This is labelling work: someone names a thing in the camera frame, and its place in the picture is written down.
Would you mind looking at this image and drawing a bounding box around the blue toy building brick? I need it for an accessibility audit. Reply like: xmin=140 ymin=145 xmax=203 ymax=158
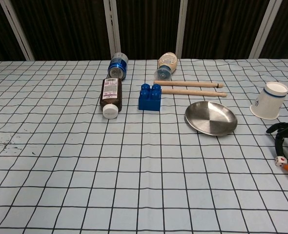
xmin=138 ymin=83 xmax=162 ymax=113

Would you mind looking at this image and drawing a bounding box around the white metal frame bar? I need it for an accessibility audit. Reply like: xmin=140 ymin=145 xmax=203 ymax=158
xmin=0 ymin=0 xmax=35 ymax=61
xmin=248 ymin=0 xmax=277 ymax=59
xmin=103 ymin=0 xmax=122 ymax=60
xmin=175 ymin=0 xmax=189 ymax=59

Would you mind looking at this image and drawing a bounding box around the white paper cup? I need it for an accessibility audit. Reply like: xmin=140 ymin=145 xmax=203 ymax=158
xmin=249 ymin=81 xmax=288 ymax=120

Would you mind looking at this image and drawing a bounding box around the brown bottle white cap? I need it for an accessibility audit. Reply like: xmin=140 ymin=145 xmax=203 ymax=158
xmin=99 ymin=78 xmax=123 ymax=119

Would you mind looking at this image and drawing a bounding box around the small white die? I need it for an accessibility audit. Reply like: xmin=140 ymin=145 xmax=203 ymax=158
xmin=274 ymin=156 xmax=288 ymax=168

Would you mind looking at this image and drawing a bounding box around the round metal plate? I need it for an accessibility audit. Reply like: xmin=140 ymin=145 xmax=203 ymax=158
xmin=184 ymin=101 xmax=238 ymax=137

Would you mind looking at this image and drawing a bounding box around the light blue checkered tablecloth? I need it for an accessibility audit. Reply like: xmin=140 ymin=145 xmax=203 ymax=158
xmin=0 ymin=58 xmax=288 ymax=234

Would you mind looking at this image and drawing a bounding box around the wooden stick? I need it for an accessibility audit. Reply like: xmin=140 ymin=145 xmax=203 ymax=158
xmin=161 ymin=89 xmax=228 ymax=98
xmin=153 ymin=80 xmax=224 ymax=89

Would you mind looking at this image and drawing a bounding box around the clear bottle blue label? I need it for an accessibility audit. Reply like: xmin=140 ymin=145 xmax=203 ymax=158
xmin=107 ymin=52 xmax=129 ymax=80

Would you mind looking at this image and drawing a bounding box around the beige squeeze sauce bottle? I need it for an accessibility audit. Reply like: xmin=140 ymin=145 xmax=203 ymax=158
xmin=154 ymin=51 xmax=178 ymax=80

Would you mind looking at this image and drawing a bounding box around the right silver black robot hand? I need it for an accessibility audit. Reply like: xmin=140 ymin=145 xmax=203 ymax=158
xmin=266 ymin=120 xmax=288 ymax=175

